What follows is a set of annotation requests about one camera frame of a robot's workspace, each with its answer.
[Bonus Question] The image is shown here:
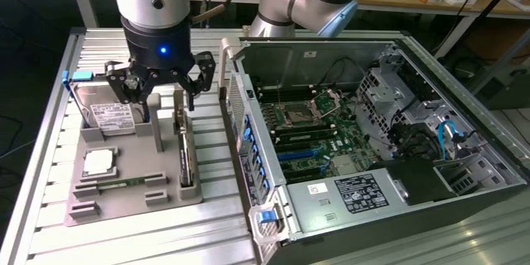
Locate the open black PC case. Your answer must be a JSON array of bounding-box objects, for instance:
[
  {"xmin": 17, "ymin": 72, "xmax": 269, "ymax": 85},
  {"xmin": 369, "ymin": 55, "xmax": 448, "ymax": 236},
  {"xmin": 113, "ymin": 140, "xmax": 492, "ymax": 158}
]
[{"xmin": 217, "ymin": 37, "xmax": 530, "ymax": 265}]

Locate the black computer tower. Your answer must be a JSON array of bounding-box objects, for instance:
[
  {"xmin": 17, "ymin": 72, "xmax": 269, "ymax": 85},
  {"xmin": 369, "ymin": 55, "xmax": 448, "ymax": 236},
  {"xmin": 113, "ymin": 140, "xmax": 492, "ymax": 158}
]
[{"xmin": 474, "ymin": 66, "xmax": 530, "ymax": 111}]

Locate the silver chipset heatsink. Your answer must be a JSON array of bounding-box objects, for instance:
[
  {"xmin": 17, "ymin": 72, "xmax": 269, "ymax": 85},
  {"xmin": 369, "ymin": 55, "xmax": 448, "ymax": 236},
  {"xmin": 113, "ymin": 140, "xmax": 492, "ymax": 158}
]
[{"xmin": 332, "ymin": 155, "xmax": 361, "ymax": 176}]

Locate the black graphics card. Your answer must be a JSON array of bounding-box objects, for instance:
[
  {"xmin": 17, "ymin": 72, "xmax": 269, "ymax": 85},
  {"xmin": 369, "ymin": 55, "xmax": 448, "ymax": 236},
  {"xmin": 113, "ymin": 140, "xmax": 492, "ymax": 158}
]
[{"xmin": 172, "ymin": 106, "xmax": 196, "ymax": 189}]

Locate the black internal wire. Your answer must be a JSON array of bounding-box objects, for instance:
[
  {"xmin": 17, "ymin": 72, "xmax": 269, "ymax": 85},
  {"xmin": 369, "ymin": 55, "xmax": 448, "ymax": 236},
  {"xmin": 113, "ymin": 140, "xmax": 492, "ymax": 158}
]
[{"xmin": 321, "ymin": 56, "xmax": 367, "ymax": 88}]

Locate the silver CPU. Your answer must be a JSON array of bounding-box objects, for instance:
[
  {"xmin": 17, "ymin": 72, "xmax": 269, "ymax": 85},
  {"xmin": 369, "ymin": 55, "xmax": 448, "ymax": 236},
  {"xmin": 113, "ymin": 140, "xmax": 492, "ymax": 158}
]
[{"xmin": 81, "ymin": 150, "xmax": 116, "ymax": 175}]

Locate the black RAM stick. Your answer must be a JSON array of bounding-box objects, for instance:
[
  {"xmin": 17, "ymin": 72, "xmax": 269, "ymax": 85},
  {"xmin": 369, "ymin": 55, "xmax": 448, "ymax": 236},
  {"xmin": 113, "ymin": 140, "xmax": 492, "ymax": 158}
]
[{"xmin": 275, "ymin": 128, "xmax": 336, "ymax": 147}]

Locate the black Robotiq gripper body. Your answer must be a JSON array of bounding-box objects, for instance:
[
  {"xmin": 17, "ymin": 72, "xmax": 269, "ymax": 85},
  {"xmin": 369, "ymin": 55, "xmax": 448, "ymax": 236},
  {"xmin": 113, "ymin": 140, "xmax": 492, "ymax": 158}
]
[{"xmin": 120, "ymin": 17, "xmax": 196, "ymax": 73}]

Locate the grey parts rack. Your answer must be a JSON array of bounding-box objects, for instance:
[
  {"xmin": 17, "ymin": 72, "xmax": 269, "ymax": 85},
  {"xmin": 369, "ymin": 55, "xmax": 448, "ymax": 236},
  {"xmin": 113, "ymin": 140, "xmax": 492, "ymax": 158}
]
[{"xmin": 62, "ymin": 89, "xmax": 204, "ymax": 227}]

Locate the hard disk in blue carrier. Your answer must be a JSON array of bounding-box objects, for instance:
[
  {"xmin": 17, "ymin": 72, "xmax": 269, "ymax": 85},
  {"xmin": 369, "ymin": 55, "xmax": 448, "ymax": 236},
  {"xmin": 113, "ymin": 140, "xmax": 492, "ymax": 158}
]
[{"xmin": 61, "ymin": 71, "xmax": 149, "ymax": 137}]

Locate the blue expansion slot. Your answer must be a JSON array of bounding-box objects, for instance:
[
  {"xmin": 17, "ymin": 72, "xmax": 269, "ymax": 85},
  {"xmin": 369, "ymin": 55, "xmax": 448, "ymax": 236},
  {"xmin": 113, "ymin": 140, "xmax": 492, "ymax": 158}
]
[{"xmin": 277, "ymin": 149, "xmax": 317, "ymax": 162}]

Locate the open socket cover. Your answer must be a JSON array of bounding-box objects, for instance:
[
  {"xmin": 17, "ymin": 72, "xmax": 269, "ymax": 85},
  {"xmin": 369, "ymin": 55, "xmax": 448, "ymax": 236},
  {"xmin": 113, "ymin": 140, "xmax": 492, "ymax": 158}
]
[{"xmin": 308, "ymin": 88, "xmax": 351, "ymax": 115}]

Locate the silver disk bay cage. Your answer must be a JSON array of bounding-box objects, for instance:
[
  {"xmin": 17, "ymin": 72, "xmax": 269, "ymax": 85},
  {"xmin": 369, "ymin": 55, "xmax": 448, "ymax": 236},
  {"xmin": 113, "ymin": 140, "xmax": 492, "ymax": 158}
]
[{"xmin": 353, "ymin": 66, "xmax": 448, "ymax": 154}]

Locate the CPU socket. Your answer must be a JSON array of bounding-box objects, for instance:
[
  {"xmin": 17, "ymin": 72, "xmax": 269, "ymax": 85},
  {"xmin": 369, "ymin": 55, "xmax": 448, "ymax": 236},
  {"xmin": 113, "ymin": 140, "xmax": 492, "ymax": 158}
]
[{"xmin": 280, "ymin": 103, "xmax": 320, "ymax": 126}]

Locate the green motherboard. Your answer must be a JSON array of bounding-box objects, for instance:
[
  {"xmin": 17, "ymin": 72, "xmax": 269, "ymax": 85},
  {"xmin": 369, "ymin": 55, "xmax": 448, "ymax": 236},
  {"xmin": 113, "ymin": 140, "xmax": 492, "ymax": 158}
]
[{"xmin": 259, "ymin": 86, "xmax": 390, "ymax": 185}]

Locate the grey power supply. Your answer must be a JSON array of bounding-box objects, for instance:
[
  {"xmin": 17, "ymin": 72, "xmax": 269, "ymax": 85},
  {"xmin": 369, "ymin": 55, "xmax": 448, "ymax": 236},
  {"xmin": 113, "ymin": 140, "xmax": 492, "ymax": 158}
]
[{"xmin": 284, "ymin": 168, "xmax": 410, "ymax": 235}]

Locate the green RAM stick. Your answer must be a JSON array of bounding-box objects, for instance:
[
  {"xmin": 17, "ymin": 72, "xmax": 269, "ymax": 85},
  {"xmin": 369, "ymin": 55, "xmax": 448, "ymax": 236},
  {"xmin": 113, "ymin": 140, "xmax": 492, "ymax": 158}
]
[{"xmin": 97, "ymin": 177, "xmax": 147, "ymax": 189}]

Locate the blue disk wire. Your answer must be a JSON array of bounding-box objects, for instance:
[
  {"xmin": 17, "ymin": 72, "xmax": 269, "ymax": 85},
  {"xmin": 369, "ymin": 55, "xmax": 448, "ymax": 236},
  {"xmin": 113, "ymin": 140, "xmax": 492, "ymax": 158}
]
[{"xmin": 435, "ymin": 120, "xmax": 462, "ymax": 163}]

